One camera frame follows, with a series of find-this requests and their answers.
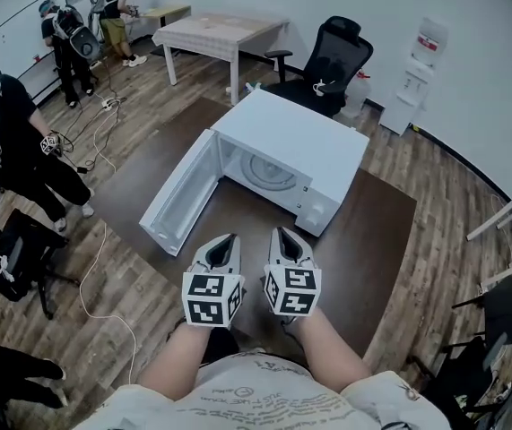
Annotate glass turntable plate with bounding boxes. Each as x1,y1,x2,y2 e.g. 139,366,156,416
239,152,299,192

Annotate grey pod backpack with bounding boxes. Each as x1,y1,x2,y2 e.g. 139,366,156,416
53,9,103,62

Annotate white water dispenser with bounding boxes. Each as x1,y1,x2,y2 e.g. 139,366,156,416
378,15,449,136

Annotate white microwave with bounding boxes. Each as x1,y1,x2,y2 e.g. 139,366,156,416
138,88,370,257

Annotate person's left forearm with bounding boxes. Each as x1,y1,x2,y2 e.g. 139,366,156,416
138,320,213,402

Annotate table with checked cloth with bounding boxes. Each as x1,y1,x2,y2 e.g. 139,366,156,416
152,12,291,107

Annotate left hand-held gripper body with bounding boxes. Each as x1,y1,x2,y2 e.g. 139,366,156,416
182,262,244,330

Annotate light wooden desk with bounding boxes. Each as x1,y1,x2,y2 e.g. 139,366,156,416
141,4,193,30

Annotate white whiteboard on stand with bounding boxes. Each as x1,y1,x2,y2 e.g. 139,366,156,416
0,0,71,103

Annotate person's right forearm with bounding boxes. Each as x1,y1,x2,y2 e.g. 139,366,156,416
289,306,373,396

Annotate clear plastic water jug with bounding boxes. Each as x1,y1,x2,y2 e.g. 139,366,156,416
340,68,372,120

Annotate black office chair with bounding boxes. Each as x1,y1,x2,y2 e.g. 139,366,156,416
451,275,512,375
0,208,71,321
264,15,376,118
410,336,508,420

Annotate long white cable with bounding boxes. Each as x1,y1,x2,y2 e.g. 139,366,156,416
78,103,139,387

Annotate person's white printed shirt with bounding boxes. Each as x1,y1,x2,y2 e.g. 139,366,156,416
71,349,452,430

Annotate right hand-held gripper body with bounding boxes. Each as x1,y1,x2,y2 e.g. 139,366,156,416
263,262,323,317

